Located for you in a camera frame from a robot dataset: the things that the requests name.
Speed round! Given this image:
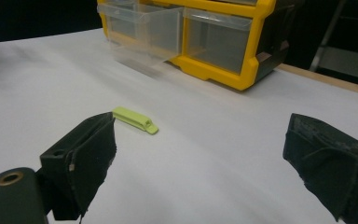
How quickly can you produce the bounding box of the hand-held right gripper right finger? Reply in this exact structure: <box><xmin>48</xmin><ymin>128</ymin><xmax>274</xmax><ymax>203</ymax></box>
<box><xmin>282</xmin><ymin>113</ymin><xmax>358</xmax><ymax>224</ymax></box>

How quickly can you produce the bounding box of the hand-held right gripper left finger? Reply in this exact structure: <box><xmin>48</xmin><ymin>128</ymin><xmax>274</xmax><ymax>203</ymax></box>
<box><xmin>39</xmin><ymin>111</ymin><xmax>117</xmax><ymax>221</ymax></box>

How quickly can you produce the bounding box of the light green plastic clip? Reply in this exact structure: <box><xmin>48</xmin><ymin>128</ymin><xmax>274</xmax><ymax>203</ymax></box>
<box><xmin>111</xmin><ymin>106</ymin><xmax>159</xmax><ymax>135</ymax></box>

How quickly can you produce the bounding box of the clear plastic drawer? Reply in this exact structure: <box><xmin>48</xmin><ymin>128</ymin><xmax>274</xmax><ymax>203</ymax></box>
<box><xmin>97</xmin><ymin>2</ymin><xmax>185</xmax><ymax>76</ymax></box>
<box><xmin>182</xmin><ymin>7</ymin><xmax>254</xmax><ymax>75</ymax></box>

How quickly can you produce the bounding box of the closed clear plastic drawer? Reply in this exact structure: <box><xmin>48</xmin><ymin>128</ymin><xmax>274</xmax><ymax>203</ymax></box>
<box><xmin>182</xmin><ymin>7</ymin><xmax>254</xmax><ymax>75</ymax></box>

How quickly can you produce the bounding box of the yellow drawer cabinet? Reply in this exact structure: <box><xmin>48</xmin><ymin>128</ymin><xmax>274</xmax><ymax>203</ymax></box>
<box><xmin>96</xmin><ymin>0</ymin><xmax>306</xmax><ymax>91</ymax></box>

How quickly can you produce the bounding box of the metal stand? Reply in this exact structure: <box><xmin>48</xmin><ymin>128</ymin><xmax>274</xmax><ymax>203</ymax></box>
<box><xmin>309</xmin><ymin>0</ymin><xmax>358</xmax><ymax>83</ymax></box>

